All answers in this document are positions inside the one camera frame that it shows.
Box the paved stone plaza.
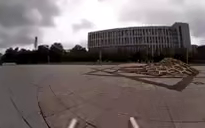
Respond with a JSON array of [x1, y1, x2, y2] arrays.
[[0, 63, 205, 128]]

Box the long curved multistorey building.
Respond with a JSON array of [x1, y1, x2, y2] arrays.
[[87, 22, 193, 63]]

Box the row of trees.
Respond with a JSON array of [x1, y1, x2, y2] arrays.
[[0, 41, 205, 65]]

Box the robot's own part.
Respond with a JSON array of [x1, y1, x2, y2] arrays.
[[128, 116, 141, 128], [67, 118, 79, 128]]

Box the tall pole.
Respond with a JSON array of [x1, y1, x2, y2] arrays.
[[33, 36, 39, 51]]

